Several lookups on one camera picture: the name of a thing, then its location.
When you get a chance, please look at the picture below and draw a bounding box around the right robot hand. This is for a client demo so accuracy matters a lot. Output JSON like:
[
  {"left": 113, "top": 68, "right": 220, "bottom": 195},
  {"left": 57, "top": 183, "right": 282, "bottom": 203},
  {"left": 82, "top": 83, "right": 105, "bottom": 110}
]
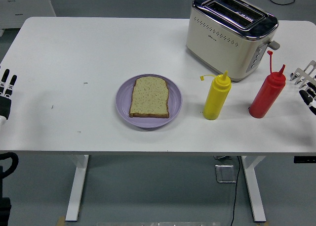
[{"left": 298, "top": 74, "right": 316, "bottom": 117}]

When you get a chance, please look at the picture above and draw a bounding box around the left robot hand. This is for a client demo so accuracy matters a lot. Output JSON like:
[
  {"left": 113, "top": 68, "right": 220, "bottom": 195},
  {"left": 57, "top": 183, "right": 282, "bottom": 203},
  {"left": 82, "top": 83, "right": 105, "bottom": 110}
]
[{"left": 0, "top": 66, "right": 18, "bottom": 128}]

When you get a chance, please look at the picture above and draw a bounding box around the red squeeze bottle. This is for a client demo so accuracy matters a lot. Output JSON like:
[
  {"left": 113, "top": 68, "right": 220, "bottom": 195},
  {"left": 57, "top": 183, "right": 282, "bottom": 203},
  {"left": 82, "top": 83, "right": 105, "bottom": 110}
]
[{"left": 248, "top": 50, "right": 287, "bottom": 119}]

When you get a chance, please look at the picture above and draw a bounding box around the slice of bread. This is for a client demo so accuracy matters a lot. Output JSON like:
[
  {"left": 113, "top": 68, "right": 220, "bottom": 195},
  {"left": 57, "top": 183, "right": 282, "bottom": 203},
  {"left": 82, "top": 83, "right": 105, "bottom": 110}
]
[{"left": 128, "top": 76, "right": 171, "bottom": 119}]

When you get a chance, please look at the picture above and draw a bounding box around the silver metal toast rack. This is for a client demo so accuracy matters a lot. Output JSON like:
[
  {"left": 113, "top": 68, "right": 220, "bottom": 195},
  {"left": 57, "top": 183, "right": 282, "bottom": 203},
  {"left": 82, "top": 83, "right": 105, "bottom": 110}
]
[{"left": 289, "top": 60, "right": 316, "bottom": 89}]

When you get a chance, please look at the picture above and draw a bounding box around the black table control panel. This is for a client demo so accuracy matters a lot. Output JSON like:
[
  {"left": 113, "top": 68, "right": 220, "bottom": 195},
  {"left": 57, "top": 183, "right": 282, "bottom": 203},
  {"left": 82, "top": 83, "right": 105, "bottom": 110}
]
[{"left": 293, "top": 156, "right": 316, "bottom": 164}]

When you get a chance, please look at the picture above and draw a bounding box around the yellow squeeze bottle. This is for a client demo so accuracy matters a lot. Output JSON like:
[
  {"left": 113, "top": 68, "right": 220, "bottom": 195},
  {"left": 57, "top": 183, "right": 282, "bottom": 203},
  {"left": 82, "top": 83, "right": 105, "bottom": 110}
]
[{"left": 199, "top": 70, "right": 232, "bottom": 121}]

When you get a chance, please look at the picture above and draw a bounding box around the white ribbed appliance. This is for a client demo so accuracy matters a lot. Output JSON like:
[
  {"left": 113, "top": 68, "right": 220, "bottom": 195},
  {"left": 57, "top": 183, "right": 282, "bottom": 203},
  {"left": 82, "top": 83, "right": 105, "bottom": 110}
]
[{"left": 0, "top": 0, "right": 57, "bottom": 36}]

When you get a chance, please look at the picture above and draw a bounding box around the white table leg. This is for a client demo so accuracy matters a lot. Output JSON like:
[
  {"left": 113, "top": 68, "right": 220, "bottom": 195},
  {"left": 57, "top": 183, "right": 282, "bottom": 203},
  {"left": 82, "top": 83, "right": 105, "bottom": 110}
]
[
  {"left": 65, "top": 154, "right": 90, "bottom": 223},
  {"left": 241, "top": 155, "right": 268, "bottom": 223}
]

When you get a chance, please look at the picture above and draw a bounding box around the cream and chrome toaster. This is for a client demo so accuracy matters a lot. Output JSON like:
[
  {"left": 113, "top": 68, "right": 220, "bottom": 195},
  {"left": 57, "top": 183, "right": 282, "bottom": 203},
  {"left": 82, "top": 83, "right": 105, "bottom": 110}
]
[{"left": 185, "top": 0, "right": 281, "bottom": 83}]

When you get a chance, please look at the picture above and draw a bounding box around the metal floor socket plate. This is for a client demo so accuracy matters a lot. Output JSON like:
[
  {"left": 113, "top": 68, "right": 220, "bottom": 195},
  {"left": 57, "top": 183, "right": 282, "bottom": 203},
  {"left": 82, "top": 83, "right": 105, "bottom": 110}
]
[{"left": 214, "top": 164, "right": 238, "bottom": 184}]

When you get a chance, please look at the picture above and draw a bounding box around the purple round plate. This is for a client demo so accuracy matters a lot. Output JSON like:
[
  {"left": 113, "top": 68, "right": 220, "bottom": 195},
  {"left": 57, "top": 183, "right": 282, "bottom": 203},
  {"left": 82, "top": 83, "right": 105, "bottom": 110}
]
[{"left": 115, "top": 74, "right": 183, "bottom": 129}]

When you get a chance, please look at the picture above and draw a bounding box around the black floor cable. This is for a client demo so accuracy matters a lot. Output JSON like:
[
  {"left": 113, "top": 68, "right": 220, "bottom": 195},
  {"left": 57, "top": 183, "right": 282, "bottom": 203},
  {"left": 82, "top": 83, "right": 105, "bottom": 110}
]
[{"left": 230, "top": 156, "right": 241, "bottom": 226}]

